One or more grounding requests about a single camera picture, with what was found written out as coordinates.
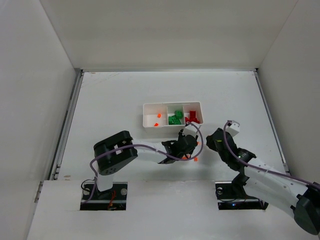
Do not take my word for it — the green lego plate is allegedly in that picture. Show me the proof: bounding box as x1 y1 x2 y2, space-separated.
168 115 181 125

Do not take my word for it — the red rounded lego brick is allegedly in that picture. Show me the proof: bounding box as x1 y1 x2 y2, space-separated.
185 117 200 124

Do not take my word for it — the green lego brick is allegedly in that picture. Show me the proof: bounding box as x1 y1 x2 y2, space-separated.
174 110 184 119

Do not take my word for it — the white three-compartment container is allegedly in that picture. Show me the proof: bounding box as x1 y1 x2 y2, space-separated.
142 101 204 134

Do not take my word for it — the red lego brick pile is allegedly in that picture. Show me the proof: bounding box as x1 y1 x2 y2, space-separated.
189 110 197 119

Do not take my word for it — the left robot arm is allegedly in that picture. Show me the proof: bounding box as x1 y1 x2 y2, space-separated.
93 129 199 192

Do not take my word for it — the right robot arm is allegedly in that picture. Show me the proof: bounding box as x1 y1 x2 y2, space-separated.
206 128 320 235

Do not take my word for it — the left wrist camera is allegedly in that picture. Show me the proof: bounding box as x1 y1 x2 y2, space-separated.
183 122 201 137

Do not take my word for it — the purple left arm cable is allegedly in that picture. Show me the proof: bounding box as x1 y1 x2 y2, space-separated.
79 122 204 206

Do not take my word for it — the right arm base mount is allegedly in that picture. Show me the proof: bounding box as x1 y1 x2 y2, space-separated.
215 173 269 211

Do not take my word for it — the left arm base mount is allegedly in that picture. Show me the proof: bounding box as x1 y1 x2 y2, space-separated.
80 179 128 211

